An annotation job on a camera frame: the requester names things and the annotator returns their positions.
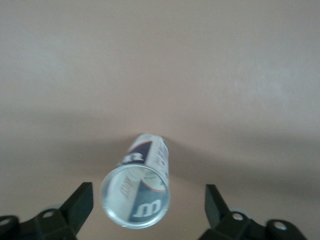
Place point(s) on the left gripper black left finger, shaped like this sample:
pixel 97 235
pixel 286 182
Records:
pixel 75 207

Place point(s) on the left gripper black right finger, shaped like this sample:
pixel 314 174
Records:
pixel 217 207

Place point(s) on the brown table cover sheet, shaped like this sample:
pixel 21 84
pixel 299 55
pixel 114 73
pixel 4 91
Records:
pixel 175 62

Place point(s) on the white blue tennis ball can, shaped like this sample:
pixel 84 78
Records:
pixel 140 160

